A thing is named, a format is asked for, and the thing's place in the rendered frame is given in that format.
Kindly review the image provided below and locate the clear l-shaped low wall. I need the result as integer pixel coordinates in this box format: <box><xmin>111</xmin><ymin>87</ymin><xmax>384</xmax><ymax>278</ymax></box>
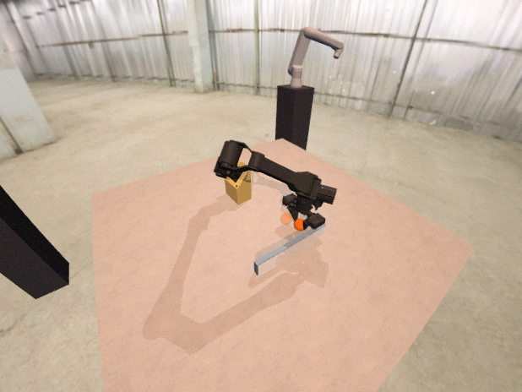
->
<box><xmin>258</xmin><ymin>212</ymin><xmax>325</xmax><ymax>274</ymax></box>

